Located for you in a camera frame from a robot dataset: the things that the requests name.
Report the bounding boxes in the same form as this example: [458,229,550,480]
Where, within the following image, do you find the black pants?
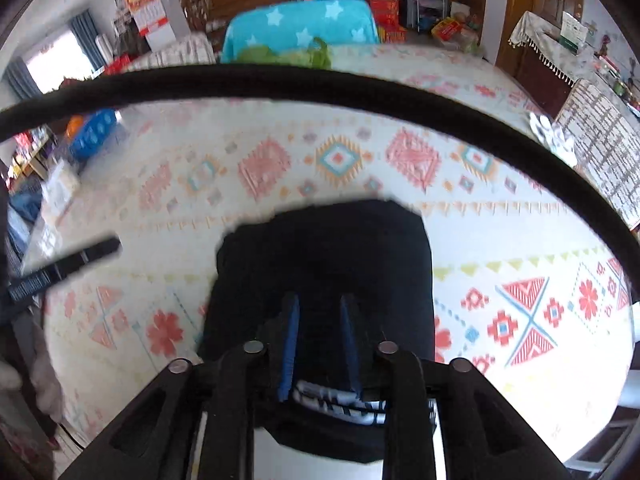
[198,200,435,464]

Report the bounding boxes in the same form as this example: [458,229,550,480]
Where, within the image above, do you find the white tissue pack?
[42,159,80,217]

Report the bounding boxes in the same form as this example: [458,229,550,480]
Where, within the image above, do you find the patterned tablecloth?
[25,46,638,464]

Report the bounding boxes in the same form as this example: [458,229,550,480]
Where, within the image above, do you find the blue plastic box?
[68,108,118,162]

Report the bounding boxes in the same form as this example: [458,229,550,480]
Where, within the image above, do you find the grey patterned chair back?
[122,32,216,73]

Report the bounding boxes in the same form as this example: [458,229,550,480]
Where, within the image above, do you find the grey patterned chair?
[555,79,639,229]
[122,32,216,73]

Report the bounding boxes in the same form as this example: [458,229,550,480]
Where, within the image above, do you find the white work gloves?
[529,112,578,168]

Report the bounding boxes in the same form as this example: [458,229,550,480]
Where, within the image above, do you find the grey patterned chair right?
[555,79,639,229]

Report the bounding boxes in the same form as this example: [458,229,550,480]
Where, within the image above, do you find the side table with lace cloth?
[508,8,640,118]

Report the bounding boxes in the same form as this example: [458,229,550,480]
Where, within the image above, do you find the turquoise star chair cover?
[221,0,380,63]

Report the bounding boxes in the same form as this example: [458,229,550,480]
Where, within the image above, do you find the green leafy vegetable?
[234,37,332,70]

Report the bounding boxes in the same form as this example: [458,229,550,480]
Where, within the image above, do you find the red gift boxes stack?
[366,0,407,44]

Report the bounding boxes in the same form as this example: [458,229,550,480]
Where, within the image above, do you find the black cable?
[0,63,640,306]

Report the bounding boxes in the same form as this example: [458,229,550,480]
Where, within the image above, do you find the red wall calendar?
[125,0,168,37]

